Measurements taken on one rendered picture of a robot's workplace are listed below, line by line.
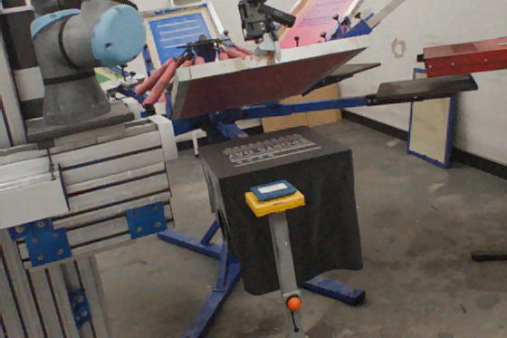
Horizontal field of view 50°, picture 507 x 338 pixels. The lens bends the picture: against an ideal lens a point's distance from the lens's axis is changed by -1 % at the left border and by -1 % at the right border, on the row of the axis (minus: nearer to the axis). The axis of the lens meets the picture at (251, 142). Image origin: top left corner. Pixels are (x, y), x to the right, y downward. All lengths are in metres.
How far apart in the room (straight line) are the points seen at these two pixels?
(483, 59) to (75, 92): 1.84
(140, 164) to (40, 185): 0.25
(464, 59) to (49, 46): 1.84
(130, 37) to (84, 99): 0.18
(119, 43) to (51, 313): 0.77
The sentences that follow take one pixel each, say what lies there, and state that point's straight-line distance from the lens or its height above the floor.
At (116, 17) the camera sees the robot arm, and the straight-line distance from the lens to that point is 1.13.
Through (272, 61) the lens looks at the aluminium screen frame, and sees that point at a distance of 1.60.
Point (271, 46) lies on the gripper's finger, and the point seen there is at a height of 1.32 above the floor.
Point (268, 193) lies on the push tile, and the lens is 1.41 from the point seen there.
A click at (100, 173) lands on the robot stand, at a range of 1.26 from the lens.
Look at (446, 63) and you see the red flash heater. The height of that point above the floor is 1.07.
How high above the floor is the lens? 1.42
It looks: 13 degrees down
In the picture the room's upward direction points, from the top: 9 degrees counter-clockwise
